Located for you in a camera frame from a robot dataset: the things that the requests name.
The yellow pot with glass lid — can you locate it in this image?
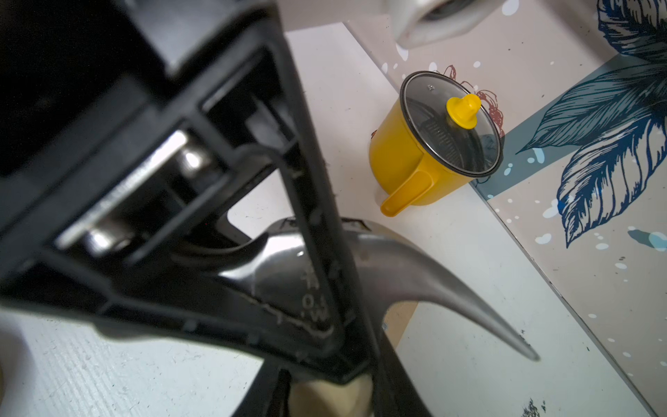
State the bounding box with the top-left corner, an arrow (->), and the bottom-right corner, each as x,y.
369,71 -> 504,217

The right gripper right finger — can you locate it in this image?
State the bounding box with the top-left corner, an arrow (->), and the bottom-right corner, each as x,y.
373,330 -> 432,417

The wooden handled claw hammer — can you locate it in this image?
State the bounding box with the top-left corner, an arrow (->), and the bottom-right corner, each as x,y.
171,215 -> 540,417

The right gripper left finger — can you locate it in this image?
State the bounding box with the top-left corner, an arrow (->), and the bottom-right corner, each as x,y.
0,0 -> 387,387

